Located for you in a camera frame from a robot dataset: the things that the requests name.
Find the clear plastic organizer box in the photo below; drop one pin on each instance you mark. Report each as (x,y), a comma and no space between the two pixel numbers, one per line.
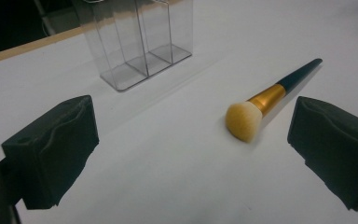
(138,43)

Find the makeup brush with gold ferrule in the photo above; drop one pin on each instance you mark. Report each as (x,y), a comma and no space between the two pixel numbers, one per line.
(262,105)

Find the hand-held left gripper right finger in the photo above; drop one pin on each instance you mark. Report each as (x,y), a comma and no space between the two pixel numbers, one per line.
(335,146)

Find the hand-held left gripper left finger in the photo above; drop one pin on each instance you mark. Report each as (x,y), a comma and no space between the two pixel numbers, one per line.
(52,146)

